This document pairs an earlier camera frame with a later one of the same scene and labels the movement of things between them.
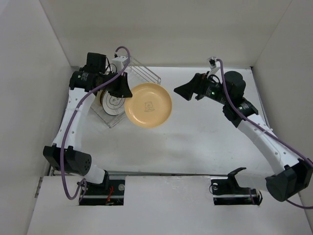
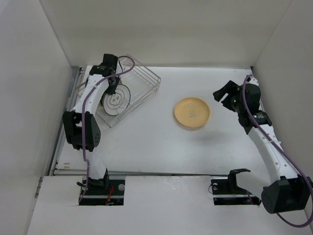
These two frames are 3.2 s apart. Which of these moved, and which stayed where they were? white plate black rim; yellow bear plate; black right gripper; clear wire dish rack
Moved: black right gripper; yellow bear plate
Stayed: white plate black rim; clear wire dish rack
